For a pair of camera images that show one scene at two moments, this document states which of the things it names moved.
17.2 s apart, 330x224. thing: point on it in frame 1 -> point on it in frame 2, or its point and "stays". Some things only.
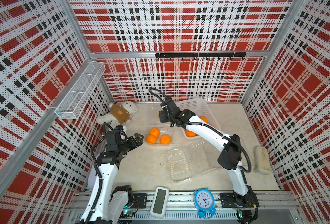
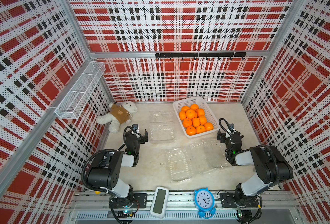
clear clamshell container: x=179 y=164 stays
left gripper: x=138 y=142 -> x=141 y=137
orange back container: x=165 y=139 -> x=202 y=119
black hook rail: x=201 y=55 stays
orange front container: x=204 y=119 -> x=200 y=112
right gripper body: x=164 y=118 -> x=223 y=140
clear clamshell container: x=204 y=155 stays
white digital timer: x=159 y=204 stays
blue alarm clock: x=204 y=200 stays
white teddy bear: x=119 y=115 stays
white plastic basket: x=201 y=109 stays
